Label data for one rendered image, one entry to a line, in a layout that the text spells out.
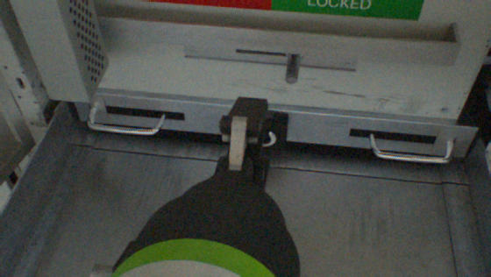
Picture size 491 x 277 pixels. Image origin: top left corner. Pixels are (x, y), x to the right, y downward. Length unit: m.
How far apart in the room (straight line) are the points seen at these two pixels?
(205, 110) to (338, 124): 0.18
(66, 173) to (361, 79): 0.41
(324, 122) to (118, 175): 0.29
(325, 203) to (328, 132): 0.10
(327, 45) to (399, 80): 0.13
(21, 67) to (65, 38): 0.17
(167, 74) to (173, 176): 0.14
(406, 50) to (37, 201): 0.48
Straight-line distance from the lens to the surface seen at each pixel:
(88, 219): 0.67
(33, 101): 0.72
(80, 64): 0.54
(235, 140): 0.32
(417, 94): 0.66
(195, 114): 0.69
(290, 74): 0.56
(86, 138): 0.76
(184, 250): 0.21
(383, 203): 0.68
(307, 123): 0.67
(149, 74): 0.67
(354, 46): 0.55
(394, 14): 0.58
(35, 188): 0.68
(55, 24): 0.52
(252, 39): 0.55
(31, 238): 0.68
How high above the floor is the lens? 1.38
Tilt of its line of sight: 48 degrees down
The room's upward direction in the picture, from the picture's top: straight up
